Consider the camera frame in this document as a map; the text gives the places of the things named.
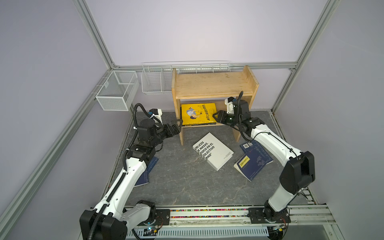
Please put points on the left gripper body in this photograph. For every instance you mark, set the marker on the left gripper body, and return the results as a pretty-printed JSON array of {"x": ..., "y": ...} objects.
[{"x": 163, "y": 133}]

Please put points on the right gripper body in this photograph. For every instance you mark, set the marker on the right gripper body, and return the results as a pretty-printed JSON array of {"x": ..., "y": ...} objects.
[{"x": 237, "y": 122}]

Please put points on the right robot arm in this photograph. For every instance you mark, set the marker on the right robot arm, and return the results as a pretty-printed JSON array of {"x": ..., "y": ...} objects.
[{"x": 298, "y": 166}]

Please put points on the wooden two-tier shelf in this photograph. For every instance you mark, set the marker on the wooden two-tier shelf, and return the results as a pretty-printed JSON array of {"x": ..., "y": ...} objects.
[{"x": 213, "y": 88}]

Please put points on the white book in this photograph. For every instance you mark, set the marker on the white book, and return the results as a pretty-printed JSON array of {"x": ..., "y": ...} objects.
[{"x": 213, "y": 151}]

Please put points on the blue book with barcode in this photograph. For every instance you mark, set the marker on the blue book with barcode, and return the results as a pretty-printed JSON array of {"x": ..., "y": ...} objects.
[{"x": 248, "y": 146}]

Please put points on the blue book with yellow label left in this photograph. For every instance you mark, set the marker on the blue book with yellow label left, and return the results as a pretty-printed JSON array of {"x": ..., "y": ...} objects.
[{"x": 144, "y": 178}]

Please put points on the blue book with yellow label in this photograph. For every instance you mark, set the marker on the blue book with yellow label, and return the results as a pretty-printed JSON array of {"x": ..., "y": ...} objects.
[
  {"x": 144, "y": 178},
  {"x": 252, "y": 162}
]

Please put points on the white mesh basket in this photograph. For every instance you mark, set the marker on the white mesh basket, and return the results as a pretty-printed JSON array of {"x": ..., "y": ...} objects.
[{"x": 118, "y": 91}]

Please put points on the blue book with yellow label right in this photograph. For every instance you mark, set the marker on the blue book with yellow label right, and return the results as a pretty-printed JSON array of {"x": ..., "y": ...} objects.
[{"x": 252, "y": 162}]

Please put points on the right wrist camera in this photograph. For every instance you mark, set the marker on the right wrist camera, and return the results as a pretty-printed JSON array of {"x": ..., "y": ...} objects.
[{"x": 230, "y": 105}]

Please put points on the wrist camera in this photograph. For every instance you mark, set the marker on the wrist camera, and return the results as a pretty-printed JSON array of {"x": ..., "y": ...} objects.
[
  {"x": 230, "y": 105},
  {"x": 156, "y": 114}
]

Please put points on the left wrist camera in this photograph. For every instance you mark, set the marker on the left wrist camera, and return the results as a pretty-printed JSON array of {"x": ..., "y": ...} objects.
[{"x": 156, "y": 114}]

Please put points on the white wire rack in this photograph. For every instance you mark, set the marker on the white wire rack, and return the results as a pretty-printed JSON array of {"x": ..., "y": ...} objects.
[{"x": 156, "y": 77}]

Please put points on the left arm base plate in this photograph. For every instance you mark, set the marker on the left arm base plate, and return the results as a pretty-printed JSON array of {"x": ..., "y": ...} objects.
[{"x": 162, "y": 218}]

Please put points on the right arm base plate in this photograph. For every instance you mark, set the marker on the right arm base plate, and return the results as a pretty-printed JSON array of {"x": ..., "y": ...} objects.
[{"x": 268, "y": 216}]

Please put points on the aluminium front rail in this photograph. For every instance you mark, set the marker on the aluminium front rail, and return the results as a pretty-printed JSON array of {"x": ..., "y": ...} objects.
[{"x": 231, "y": 221}]

